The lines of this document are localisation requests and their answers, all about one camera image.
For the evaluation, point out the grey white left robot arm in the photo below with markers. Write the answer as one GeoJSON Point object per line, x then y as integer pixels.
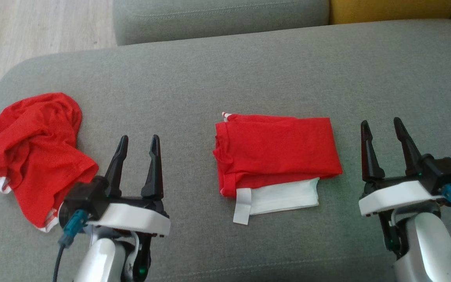
{"type": "Point", "coordinates": [104, 258]}

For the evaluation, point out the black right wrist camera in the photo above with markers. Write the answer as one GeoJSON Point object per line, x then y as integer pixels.
{"type": "Point", "coordinates": [442, 172]}

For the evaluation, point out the wide yellow sofa back cushion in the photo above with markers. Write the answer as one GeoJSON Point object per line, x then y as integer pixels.
{"type": "Point", "coordinates": [394, 9]}

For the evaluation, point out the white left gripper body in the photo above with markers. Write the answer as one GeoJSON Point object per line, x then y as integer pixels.
{"type": "Point", "coordinates": [135, 219]}

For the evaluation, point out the red mesh shorts white trim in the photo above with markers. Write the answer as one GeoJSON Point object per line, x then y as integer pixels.
{"type": "Point", "coordinates": [37, 149]}

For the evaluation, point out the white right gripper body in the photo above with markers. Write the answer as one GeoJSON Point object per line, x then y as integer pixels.
{"type": "Point", "coordinates": [394, 194]}

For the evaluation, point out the large grey sofa seat cushion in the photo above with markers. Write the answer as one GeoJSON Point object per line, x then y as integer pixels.
{"type": "Point", "coordinates": [249, 74]}

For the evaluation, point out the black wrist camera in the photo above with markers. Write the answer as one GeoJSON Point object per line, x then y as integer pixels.
{"type": "Point", "coordinates": [84, 197]}
{"type": "Point", "coordinates": [442, 172]}

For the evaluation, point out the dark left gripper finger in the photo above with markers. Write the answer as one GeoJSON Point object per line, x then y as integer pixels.
{"type": "Point", "coordinates": [116, 172]}
{"type": "Point", "coordinates": [155, 176]}

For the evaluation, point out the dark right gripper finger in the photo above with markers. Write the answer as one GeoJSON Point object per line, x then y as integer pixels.
{"type": "Point", "coordinates": [410, 152]}
{"type": "Point", "coordinates": [370, 160]}

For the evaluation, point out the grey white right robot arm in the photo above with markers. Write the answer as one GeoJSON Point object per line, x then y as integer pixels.
{"type": "Point", "coordinates": [429, 246]}

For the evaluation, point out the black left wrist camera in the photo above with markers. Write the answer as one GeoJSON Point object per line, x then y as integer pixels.
{"type": "Point", "coordinates": [84, 197]}

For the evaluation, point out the red shirt with white panels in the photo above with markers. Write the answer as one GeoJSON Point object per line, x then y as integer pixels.
{"type": "Point", "coordinates": [276, 149]}

